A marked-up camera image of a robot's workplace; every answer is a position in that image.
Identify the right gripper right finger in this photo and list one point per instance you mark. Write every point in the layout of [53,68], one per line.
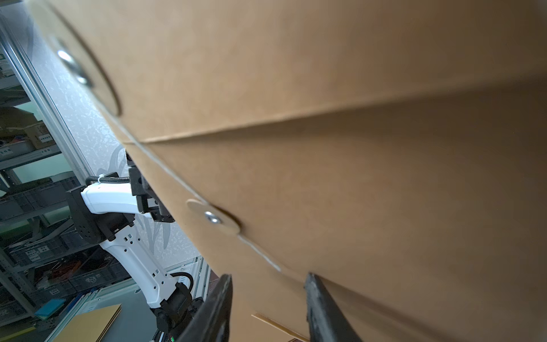
[326,321]

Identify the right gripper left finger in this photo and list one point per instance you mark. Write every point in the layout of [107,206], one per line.
[212,321]

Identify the brown file bag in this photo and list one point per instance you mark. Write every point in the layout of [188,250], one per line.
[279,327]
[397,149]

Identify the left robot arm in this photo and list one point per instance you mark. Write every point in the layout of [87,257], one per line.
[104,210]

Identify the tan board on floor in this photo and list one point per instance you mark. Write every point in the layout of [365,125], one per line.
[90,326]

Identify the background storage shelves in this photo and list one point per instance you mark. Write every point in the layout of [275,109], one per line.
[43,255]

